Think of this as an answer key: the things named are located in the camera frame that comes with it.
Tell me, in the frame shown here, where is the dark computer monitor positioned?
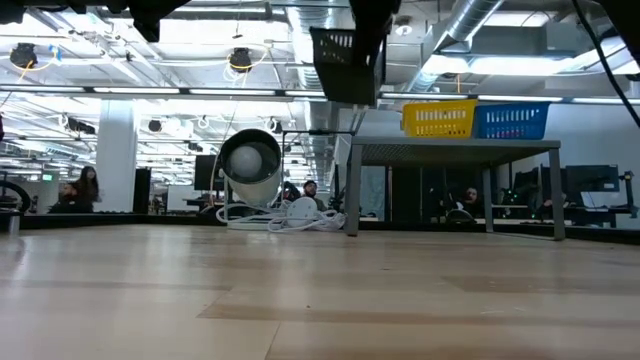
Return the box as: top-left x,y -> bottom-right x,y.
564,164 -> 621,194
193,154 -> 225,192

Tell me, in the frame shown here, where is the blue plastic basket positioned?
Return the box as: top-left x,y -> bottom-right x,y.
472,101 -> 552,141

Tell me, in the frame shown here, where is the yellow plastic basket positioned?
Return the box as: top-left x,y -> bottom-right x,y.
401,98 -> 479,139

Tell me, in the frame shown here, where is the bright ceiling light panel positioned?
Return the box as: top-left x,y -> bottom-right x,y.
423,34 -> 640,79

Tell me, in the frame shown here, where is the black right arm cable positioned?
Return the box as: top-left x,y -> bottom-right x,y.
571,0 -> 640,130

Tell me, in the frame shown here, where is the person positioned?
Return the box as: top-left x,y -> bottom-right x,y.
74,165 -> 101,214
447,186 -> 484,221
534,192 -> 569,221
301,179 -> 329,212
48,182 -> 81,215

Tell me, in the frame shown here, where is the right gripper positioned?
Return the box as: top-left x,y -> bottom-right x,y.
348,0 -> 403,69

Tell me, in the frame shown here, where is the grey perforated metal shelf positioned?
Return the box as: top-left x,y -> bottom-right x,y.
343,135 -> 568,242

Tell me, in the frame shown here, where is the long ceiling strip light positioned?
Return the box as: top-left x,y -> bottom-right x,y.
0,85 -> 640,106

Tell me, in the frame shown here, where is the white building column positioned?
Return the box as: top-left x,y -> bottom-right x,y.
93,99 -> 139,214

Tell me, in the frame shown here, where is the white cylinder spot lamp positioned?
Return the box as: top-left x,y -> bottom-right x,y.
217,128 -> 285,207

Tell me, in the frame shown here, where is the black upright box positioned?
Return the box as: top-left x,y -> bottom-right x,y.
132,168 -> 153,214

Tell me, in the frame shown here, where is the white lamp cable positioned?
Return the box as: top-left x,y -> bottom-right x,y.
214,196 -> 348,234

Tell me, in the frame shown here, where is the black plastic basket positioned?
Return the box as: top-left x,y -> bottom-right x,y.
308,26 -> 388,108

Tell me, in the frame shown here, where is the black tripod stand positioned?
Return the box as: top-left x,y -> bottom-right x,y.
618,169 -> 640,220

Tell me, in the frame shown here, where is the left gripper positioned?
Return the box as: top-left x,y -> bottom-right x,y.
64,0 -> 192,44

